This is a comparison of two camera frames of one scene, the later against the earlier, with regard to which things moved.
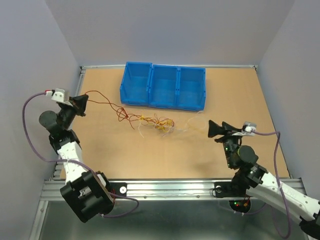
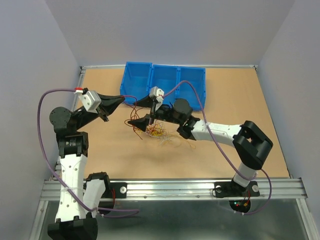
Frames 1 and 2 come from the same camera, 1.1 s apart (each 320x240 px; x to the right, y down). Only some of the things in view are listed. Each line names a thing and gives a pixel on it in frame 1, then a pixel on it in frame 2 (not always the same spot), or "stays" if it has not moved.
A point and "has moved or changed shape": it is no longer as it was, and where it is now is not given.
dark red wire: x=109 y=103 has moved or changed shape
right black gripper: x=214 y=130 → x=141 y=123
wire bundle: x=164 y=126 has moved or changed shape
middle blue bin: x=163 y=86 stays
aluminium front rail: x=167 y=190 stays
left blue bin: x=134 y=89 stays
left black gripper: x=80 y=102 → x=109 y=103
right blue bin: x=191 y=88 stays
